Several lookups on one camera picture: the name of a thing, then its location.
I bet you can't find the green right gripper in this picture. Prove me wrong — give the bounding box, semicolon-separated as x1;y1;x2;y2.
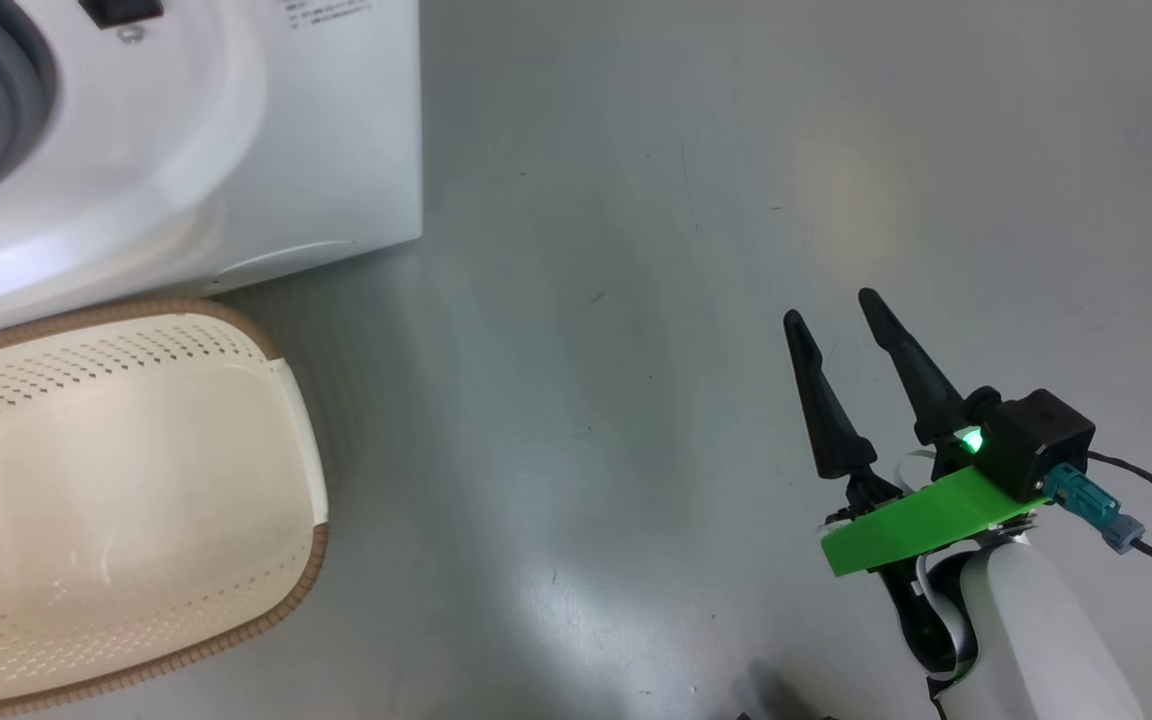
782;287;1053;579

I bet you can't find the white washing machine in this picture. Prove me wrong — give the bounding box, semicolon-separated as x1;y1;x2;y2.
0;0;425;347

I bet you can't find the cream perforated laundry basket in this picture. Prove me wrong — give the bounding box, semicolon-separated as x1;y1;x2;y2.
0;297;330;717

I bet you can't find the teal plug right camera cable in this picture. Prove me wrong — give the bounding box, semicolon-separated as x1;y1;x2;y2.
1043;451;1152;572

